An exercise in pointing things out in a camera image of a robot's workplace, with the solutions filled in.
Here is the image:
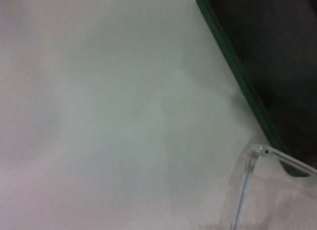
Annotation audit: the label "clear white glasses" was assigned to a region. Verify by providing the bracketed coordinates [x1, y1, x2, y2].
[221, 142, 317, 230]

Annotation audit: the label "green glasses case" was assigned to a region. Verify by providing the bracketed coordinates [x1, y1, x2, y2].
[195, 0, 317, 178]

